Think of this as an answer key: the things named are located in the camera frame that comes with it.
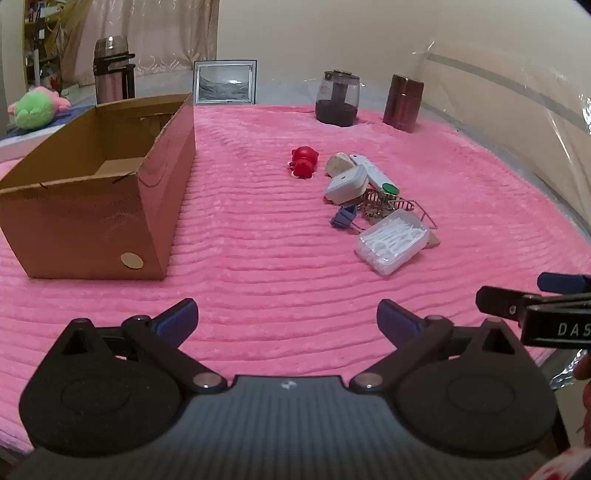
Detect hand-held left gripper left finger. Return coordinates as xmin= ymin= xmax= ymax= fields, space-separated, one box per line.
xmin=58 ymin=298 xmax=228 ymax=394

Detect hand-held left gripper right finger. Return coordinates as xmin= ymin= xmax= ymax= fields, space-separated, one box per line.
xmin=348 ymin=299 xmax=522 ymax=393

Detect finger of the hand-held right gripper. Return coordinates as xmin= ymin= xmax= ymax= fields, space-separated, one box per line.
xmin=538 ymin=272 xmax=591 ymax=294
xmin=475 ymin=285 xmax=541 ymax=326

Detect clear floss pick box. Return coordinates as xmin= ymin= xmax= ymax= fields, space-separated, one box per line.
xmin=355 ymin=210 xmax=428 ymax=277

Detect purple binder clip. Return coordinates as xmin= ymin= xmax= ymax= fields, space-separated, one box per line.
xmin=329 ymin=203 xmax=365 ymax=230

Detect metal wire rack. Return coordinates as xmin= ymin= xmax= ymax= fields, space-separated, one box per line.
xmin=365 ymin=196 xmax=438 ymax=230

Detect brown cardboard box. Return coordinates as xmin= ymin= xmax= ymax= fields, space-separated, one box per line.
xmin=0 ymin=92 xmax=197 ymax=281

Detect white square charger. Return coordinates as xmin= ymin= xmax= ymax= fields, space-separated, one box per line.
xmin=324 ymin=165 xmax=369 ymax=205

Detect white remote control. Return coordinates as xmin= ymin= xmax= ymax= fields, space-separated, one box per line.
xmin=348 ymin=154 xmax=393 ymax=192

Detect cream plug adapter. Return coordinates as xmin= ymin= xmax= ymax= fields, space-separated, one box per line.
xmin=324 ymin=152 xmax=356 ymax=177

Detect red toy figure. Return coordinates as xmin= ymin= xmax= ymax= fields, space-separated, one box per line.
xmin=288 ymin=146 xmax=319 ymax=179

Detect pink ribbed blanket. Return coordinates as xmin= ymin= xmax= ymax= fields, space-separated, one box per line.
xmin=0 ymin=104 xmax=591 ymax=455

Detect maroon tumbler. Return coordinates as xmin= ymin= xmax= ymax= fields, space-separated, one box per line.
xmin=382 ymin=74 xmax=424 ymax=134

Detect dark glass jar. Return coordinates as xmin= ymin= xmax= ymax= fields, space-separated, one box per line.
xmin=315 ymin=69 xmax=361 ymax=127

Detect dark blue flat box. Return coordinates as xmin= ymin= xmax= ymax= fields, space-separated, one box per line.
xmin=4 ymin=111 xmax=70 ymax=137

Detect steel thermos flask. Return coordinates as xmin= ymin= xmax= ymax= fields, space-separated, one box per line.
xmin=92 ymin=36 xmax=137 ymax=104

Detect green pink plush toy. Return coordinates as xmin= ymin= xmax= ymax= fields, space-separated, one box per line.
xmin=7 ymin=86 xmax=72 ymax=129

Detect beige curtain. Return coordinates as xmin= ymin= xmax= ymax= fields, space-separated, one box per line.
xmin=60 ymin=0 xmax=220 ymax=86

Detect cluttered storage shelf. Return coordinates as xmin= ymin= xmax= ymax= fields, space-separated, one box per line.
xmin=21 ymin=0 xmax=65 ymax=88

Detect silver picture frame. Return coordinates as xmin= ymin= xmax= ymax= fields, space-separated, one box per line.
xmin=192 ymin=59 xmax=257 ymax=107

